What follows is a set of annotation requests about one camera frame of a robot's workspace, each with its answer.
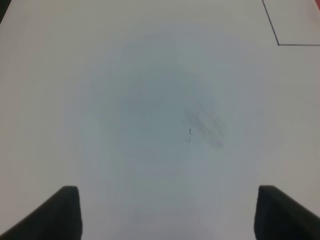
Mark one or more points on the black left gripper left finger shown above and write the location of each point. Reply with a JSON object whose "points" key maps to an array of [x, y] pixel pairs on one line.
{"points": [[58, 218]]}

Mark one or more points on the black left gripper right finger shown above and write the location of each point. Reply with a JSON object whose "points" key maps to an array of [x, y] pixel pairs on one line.
{"points": [[279, 217]]}

